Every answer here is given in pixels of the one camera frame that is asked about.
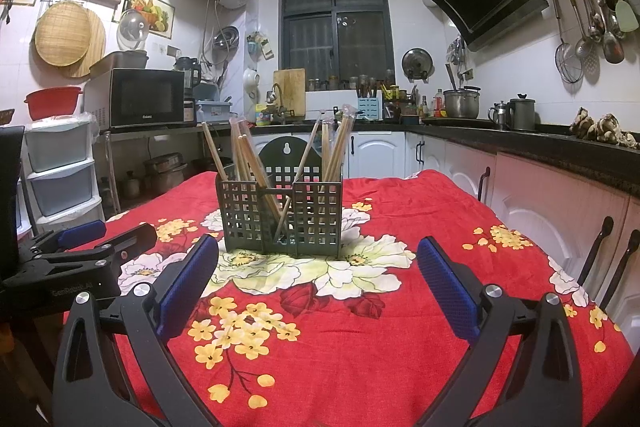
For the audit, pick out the steel ladle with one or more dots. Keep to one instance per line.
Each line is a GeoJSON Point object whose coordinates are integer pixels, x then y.
{"type": "Point", "coordinates": [612, 49]}

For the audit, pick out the steel slotted spoon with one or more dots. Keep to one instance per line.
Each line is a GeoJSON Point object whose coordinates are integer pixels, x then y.
{"type": "Point", "coordinates": [590, 57]}

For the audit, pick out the metal shelf rack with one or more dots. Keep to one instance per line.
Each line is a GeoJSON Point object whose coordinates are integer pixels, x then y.
{"type": "Point", "coordinates": [107, 177]}

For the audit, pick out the yellow bottle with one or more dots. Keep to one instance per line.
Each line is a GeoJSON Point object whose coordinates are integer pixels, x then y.
{"type": "Point", "coordinates": [263, 116]}

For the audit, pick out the brown lumpy bundle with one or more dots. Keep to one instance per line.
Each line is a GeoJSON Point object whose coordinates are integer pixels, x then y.
{"type": "Point", "coordinates": [600, 127]}

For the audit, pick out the wooden cutting board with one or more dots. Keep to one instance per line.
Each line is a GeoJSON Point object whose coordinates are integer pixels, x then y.
{"type": "Point", "coordinates": [290, 89]}

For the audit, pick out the glass pot lid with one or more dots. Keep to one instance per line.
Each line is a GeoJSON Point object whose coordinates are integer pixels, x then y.
{"type": "Point", "coordinates": [132, 31]}

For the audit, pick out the stacked steel pots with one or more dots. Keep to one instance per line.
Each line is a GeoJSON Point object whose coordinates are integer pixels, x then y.
{"type": "Point", "coordinates": [165, 174]}

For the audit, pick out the dark framed window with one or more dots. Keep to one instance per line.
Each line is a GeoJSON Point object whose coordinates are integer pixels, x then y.
{"type": "Point", "coordinates": [335, 22]}

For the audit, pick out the black kitchen countertop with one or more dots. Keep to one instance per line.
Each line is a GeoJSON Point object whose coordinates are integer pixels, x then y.
{"type": "Point", "coordinates": [550, 147]}

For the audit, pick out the red label oil bottle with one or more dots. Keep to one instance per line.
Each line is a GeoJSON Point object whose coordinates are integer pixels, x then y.
{"type": "Point", "coordinates": [439, 104]}

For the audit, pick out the green plastic utensil basket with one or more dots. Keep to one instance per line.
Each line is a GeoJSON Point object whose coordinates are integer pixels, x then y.
{"type": "Point", "coordinates": [310, 217]}

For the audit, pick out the white hanging jug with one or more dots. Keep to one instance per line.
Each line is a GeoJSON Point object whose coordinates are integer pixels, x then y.
{"type": "Point", "coordinates": [251, 82]}

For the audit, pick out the large steel stockpot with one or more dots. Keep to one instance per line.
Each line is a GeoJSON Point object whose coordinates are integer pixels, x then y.
{"type": "Point", "coordinates": [461, 104]}

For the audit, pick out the white countertop box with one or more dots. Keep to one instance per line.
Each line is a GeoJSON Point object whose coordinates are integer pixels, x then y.
{"type": "Point", "coordinates": [330, 104]}

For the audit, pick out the red plastic basin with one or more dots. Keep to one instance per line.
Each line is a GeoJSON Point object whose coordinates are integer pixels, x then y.
{"type": "Point", "coordinates": [52, 104]}

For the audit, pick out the blue dish rack box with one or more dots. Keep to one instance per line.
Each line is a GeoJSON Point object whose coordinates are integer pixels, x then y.
{"type": "Point", "coordinates": [215, 112]}

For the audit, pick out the hanging steel bowls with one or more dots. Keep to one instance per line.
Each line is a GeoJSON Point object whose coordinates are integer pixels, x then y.
{"type": "Point", "coordinates": [226, 39]}

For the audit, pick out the steel pot lid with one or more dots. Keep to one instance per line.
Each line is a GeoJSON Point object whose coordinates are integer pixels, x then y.
{"type": "Point", "coordinates": [416, 64]}

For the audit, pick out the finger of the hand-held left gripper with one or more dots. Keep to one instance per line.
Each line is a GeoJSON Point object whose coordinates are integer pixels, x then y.
{"type": "Point", "coordinates": [125, 242]}
{"type": "Point", "coordinates": [82, 232]}

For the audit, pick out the white plastic drawer tower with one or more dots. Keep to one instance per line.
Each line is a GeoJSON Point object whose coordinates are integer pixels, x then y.
{"type": "Point", "coordinates": [60, 172]}

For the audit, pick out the steel kettle canister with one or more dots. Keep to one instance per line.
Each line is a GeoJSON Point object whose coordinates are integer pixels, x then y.
{"type": "Point", "coordinates": [522, 114]}

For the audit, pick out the small steel teapot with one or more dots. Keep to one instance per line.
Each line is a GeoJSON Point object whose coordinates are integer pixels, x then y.
{"type": "Point", "coordinates": [498, 117]}

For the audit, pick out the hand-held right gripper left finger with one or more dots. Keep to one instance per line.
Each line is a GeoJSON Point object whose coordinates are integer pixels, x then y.
{"type": "Point", "coordinates": [187, 287]}

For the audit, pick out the black microwave oven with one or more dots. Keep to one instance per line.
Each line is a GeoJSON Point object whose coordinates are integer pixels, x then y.
{"type": "Point", "coordinates": [145, 99]}

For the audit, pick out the white lower cabinets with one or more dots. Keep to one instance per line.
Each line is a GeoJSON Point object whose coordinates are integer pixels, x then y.
{"type": "Point", "coordinates": [540, 202]}

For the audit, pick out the red floral blanket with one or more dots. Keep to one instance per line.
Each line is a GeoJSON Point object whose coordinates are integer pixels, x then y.
{"type": "Point", "coordinates": [425, 217]}

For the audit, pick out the grey baking pan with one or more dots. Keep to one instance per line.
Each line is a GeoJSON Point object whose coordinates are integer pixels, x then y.
{"type": "Point", "coordinates": [120, 64]}

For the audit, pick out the set of wooden chopsticks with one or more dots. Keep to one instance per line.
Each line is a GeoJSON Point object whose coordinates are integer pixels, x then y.
{"type": "Point", "coordinates": [250, 157]}

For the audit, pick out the round wooden board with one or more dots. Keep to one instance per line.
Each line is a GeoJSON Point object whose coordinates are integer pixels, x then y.
{"type": "Point", "coordinates": [97, 47]}

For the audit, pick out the blue knife block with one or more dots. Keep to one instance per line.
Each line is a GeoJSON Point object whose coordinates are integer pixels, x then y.
{"type": "Point", "coordinates": [369, 108]}

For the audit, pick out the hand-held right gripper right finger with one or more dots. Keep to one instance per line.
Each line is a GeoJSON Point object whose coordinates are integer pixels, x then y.
{"type": "Point", "coordinates": [447, 287]}

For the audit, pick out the black blender jug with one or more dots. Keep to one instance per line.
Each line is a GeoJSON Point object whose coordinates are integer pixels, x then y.
{"type": "Point", "coordinates": [187, 74]}

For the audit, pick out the steel faucet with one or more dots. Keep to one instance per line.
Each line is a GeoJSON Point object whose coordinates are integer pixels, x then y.
{"type": "Point", "coordinates": [277, 94]}

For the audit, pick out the round bamboo tray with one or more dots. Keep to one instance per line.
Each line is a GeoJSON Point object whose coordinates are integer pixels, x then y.
{"type": "Point", "coordinates": [60, 34]}

